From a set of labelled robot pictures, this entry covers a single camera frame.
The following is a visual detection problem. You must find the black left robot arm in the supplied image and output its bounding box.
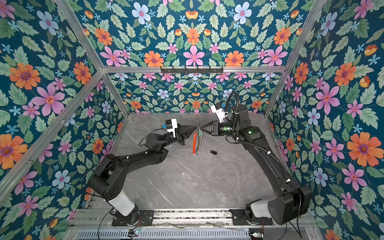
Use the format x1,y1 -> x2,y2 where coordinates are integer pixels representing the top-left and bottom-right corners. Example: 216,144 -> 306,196
87,124 -> 198,217

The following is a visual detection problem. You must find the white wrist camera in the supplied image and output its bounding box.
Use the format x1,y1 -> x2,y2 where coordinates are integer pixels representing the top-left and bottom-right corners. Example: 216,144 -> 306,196
210,103 -> 226,123
163,119 -> 178,138

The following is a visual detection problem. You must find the metal keyring holder red handle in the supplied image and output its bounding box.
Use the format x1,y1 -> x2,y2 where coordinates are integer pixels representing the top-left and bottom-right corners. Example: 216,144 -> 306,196
193,128 -> 203,156

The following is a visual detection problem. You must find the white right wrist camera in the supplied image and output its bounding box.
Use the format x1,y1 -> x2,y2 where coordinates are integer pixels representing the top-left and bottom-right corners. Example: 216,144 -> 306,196
210,103 -> 226,123

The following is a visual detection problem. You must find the black hook rail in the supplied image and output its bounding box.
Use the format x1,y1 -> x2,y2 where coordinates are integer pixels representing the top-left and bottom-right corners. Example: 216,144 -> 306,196
160,67 -> 224,74

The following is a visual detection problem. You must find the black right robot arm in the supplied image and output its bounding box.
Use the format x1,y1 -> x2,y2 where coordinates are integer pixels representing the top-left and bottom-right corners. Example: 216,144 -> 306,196
200,92 -> 313,225

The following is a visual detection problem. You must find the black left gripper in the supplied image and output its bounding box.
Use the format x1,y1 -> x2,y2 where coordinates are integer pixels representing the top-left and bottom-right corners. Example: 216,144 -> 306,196
159,123 -> 196,150

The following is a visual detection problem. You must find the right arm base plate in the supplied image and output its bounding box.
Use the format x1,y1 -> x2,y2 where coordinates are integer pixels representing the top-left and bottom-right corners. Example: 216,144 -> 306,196
229,209 -> 273,226

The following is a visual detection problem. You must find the white vented cable duct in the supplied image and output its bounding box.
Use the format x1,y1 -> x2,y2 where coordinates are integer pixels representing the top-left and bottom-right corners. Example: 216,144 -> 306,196
76,229 -> 251,240

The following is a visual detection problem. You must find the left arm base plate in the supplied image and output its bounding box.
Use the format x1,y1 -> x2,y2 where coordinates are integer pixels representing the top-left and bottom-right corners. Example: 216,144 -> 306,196
112,210 -> 155,227

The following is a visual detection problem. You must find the aluminium mounting rail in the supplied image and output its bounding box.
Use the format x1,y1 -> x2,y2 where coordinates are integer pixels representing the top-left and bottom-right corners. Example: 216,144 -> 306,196
71,208 -> 319,229

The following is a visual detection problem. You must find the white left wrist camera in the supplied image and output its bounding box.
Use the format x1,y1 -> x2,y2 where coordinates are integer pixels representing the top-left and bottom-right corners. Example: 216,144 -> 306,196
163,119 -> 178,138

